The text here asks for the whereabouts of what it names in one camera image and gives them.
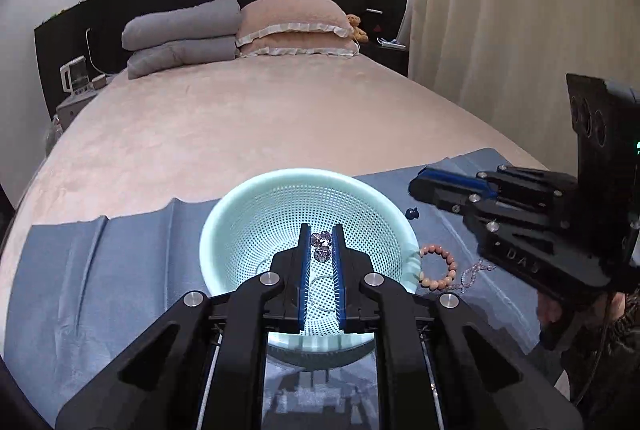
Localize silver gem pendant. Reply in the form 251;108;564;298
310;231;333;263

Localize pink bead bracelet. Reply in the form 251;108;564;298
416;244;459;295

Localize crystal bead necklace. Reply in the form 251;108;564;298
449;258;497;295

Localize person's right hand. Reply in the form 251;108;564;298
536;292;626;329

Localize small dark blue ornament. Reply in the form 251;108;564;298
405;208;420;220

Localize mint green plastic basket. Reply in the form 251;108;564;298
200;168;421;369

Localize black nightstand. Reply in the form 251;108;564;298
361;42;409;77

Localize brown teddy bear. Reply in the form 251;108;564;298
346;14;369;44

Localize cream curtain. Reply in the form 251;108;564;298
409;0;639;172

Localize lower pink frilled pillow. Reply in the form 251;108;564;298
240;32;359;57

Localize pink frilled pillow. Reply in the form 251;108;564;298
235;0;352;46
240;32;359;57

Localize pink bedspread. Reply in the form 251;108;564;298
0;52;549;311

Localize blue cloth mat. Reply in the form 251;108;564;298
2;146;566;430

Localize upper pink frilled pillow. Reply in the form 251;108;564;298
235;0;352;46

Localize upper grey folded quilt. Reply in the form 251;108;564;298
122;0;242;51

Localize grey folded quilt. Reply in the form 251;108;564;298
127;36;238;80
122;0;242;51

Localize lower grey folded quilt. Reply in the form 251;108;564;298
127;36;238;80

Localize white bedside appliance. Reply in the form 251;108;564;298
60;56;92;95

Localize black headboard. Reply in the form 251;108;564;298
34;0;408;116

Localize black camera box right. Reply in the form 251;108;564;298
566;74;639;228

